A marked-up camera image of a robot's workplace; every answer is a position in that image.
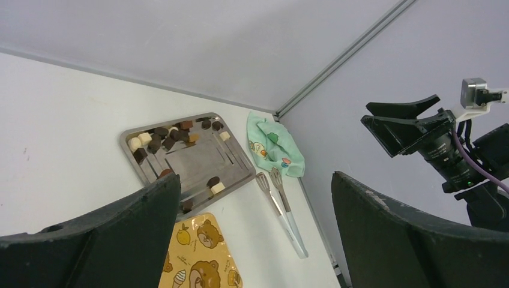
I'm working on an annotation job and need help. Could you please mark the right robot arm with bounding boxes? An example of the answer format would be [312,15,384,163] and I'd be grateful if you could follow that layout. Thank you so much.
[361,94,508,232]

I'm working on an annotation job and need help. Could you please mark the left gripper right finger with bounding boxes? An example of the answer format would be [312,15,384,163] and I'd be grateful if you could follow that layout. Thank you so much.
[331,172,508,287]

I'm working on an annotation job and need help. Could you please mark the silver box lid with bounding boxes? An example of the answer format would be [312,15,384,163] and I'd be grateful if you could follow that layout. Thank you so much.
[158,213,244,288]

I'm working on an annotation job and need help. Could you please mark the steel tray with chocolates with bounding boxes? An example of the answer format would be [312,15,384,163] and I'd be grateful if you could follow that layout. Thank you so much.
[119,112,256,220]

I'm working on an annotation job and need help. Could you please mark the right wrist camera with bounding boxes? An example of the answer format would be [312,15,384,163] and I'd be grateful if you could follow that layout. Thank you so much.
[451,78,508,123]

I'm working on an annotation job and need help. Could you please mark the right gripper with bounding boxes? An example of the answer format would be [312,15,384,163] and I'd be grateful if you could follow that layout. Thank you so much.
[361,94,456,157]

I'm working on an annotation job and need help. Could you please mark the metal serving tongs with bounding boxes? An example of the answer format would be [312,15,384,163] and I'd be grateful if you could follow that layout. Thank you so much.
[255,167,309,259]

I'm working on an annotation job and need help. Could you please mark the green printed cloth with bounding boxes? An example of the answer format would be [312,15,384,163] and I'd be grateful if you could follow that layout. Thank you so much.
[246,112,306,178]

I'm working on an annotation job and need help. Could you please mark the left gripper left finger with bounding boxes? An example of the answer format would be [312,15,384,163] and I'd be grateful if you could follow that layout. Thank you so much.
[1,173,181,287]

